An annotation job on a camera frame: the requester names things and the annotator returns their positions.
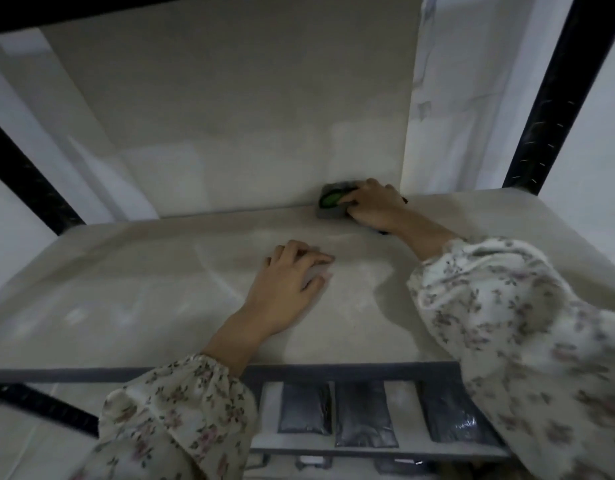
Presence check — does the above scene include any black metal shelving rack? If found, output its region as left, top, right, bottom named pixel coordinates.
left=0, top=0, right=615, bottom=480

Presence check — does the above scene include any person's right hand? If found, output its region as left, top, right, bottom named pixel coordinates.
left=344, top=178, right=414, bottom=234

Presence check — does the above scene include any white plastic sheet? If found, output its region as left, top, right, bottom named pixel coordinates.
left=400, top=0, right=577, bottom=197

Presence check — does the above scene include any person's left forearm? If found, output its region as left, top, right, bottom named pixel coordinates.
left=77, top=307, right=269, bottom=480

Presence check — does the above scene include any person's right forearm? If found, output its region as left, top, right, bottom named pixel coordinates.
left=390, top=215, right=615, bottom=480

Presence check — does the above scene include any person's left hand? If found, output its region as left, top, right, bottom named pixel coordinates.
left=239, top=239, right=336, bottom=341

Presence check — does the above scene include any grey packet with green print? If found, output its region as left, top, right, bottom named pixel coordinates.
left=315, top=180, right=409, bottom=236

